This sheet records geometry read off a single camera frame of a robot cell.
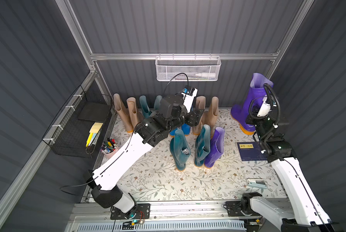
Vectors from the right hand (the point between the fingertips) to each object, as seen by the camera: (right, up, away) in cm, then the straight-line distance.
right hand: (259, 106), depth 66 cm
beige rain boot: (-71, 0, +19) cm, 73 cm away
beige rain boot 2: (-65, +1, +23) cm, 69 cm away
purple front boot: (-19, -20, +2) cm, 28 cm away
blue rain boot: (-31, -12, +33) cm, 47 cm away
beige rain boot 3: (-23, +4, +23) cm, 33 cm away
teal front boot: (-36, -21, +8) cm, 43 cm away
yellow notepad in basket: (-81, -12, +8) cm, 82 cm away
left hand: (-28, -2, -7) cm, 29 cm away
